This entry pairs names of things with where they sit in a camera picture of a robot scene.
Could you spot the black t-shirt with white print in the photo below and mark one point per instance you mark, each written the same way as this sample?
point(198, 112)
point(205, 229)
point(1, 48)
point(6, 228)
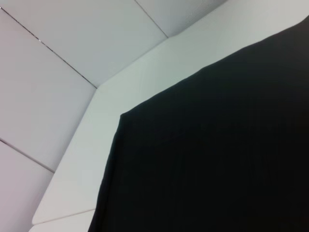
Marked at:
point(205, 145)

